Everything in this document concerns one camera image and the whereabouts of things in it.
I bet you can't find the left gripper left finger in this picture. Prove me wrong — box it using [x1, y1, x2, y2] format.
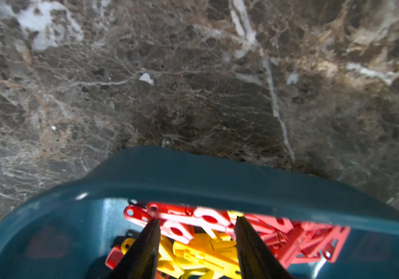
[106, 219, 161, 279]

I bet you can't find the red clothespin in box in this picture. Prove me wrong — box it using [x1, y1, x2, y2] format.
[123, 202, 235, 244]

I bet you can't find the teal plastic storage box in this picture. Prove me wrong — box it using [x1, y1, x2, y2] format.
[0, 146, 399, 279]

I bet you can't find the yellow clothespin in box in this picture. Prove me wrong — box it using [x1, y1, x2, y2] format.
[120, 232, 242, 279]

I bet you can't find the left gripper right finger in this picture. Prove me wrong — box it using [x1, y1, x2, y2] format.
[234, 216, 292, 279]

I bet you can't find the red clothespin at left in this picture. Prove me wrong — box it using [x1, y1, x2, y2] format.
[244, 214, 350, 268]

